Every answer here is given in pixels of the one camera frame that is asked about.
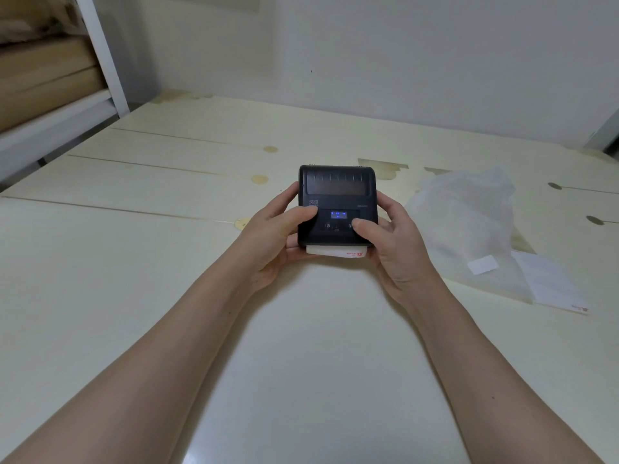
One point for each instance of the person's right forearm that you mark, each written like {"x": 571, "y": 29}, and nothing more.
{"x": 488, "y": 386}

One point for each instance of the flat brown cardboard box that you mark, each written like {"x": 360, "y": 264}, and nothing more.
{"x": 38, "y": 60}
{"x": 43, "y": 103}

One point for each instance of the person's left hand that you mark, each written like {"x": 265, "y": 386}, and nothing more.
{"x": 263, "y": 241}

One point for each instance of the person's right hand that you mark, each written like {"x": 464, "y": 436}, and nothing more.
{"x": 401, "y": 256}

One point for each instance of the black portable printer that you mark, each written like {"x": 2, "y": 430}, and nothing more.
{"x": 338, "y": 183}

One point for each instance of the white metal post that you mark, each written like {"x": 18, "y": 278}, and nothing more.
{"x": 607, "y": 132}

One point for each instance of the crumpled brown cardboard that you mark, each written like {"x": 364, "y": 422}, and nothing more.
{"x": 29, "y": 16}

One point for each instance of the white metal shelf rack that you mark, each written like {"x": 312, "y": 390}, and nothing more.
{"x": 53, "y": 127}

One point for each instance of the person's left forearm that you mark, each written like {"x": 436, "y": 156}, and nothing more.
{"x": 145, "y": 376}

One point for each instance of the small white sticker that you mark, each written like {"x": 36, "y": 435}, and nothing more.
{"x": 482, "y": 265}

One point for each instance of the translucent plastic bag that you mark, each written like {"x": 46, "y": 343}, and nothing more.
{"x": 464, "y": 212}

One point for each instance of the white paper roll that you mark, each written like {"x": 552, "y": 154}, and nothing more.
{"x": 333, "y": 250}

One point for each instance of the white paper sheet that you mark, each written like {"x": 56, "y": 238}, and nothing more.
{"x": 551, "y": 285}

